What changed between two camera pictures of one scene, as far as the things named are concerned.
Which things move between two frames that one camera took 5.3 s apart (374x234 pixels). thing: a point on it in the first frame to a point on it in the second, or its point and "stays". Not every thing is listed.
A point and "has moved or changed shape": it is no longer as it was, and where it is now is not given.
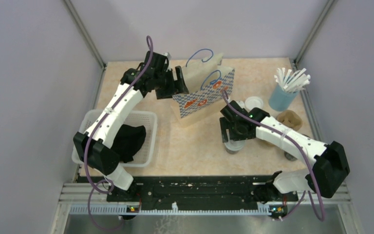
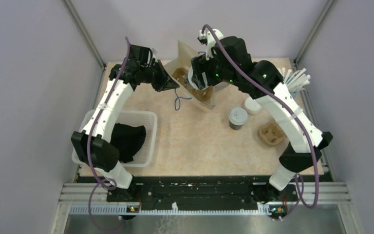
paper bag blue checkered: [205, 79] has moved or changed shape
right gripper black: [234, 137] to [200, 66]
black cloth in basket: [128, 140] stays
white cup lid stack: [252, 102] stays
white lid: [235, 145] to [190, 81]
